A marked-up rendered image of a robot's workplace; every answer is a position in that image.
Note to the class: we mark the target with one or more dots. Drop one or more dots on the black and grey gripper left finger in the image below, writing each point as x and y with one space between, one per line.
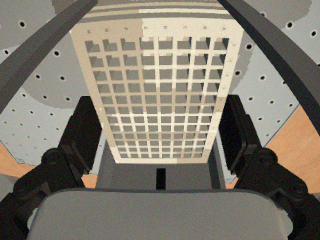
75 155

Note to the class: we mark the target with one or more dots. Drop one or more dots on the cream well plate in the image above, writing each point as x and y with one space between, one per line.
156 3
158 121

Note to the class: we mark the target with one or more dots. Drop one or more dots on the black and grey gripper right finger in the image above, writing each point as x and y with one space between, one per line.
257 167

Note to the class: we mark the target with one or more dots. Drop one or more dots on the grey rectangular base plate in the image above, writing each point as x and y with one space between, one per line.
35 118

